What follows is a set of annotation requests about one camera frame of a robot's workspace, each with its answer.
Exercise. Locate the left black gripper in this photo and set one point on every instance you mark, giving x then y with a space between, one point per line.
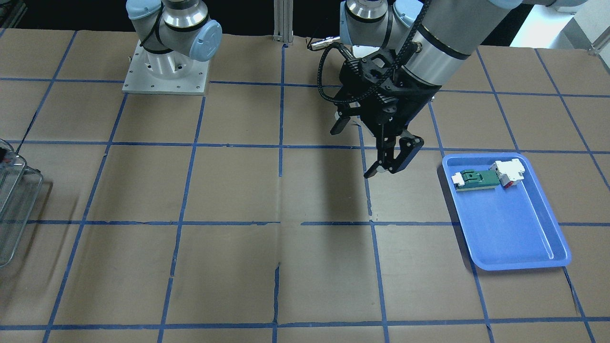
411 105

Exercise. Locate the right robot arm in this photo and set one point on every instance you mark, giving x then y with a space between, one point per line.
174 34

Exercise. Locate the green terminal block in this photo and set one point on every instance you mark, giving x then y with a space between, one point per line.
468 180

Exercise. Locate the white circuit breaker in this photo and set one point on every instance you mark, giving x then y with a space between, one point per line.
509 173

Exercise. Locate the blue plastic tray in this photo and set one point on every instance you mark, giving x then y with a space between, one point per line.
507 228

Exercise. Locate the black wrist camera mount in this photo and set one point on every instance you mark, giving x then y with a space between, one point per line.
347 106

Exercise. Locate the aluminium frame post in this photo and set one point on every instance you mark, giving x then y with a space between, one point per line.
283 21

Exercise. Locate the silver wire mesh shelf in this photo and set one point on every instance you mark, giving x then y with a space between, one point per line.
20 186

